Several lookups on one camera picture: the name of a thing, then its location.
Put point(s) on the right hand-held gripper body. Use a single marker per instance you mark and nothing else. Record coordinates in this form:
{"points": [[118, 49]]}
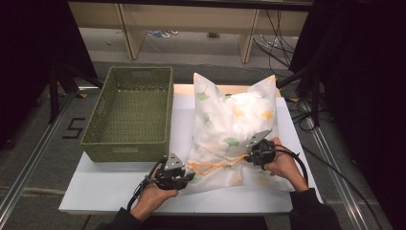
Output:
{"points": [[261, 153]]}

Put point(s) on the person's right hand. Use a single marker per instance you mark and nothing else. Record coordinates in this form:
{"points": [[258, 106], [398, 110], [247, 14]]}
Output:
{"points": [[285, 166]]}

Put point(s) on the green woven basket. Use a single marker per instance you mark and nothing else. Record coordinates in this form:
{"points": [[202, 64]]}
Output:
{"points": [[134, 124]]}

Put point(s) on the dark curtain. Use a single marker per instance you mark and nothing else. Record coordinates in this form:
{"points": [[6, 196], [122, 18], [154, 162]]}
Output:
{"points": [[25, 48], [367, 80]]}

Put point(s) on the metal floor rail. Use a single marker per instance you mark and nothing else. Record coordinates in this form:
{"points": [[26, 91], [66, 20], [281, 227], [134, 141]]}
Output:
{"points": [[338, 179], [28, 166]]}

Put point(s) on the beige wooden shelf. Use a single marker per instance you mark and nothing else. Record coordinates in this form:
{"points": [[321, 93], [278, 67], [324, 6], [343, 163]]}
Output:
{"points": [[191, 19]]}

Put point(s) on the black metal stand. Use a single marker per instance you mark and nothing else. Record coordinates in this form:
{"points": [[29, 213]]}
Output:
{"points": [[315, 96], [53, 96]]}

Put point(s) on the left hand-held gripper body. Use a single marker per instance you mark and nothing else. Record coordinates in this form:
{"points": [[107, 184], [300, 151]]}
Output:
{"points": [[172, 177]]}

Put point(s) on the person's left hand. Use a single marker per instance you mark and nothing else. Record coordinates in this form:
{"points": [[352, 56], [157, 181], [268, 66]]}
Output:
{"points": [[150, 198]]}

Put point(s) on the small dark box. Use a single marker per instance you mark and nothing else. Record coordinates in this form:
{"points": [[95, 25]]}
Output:
{"points": [[213, 35]]}

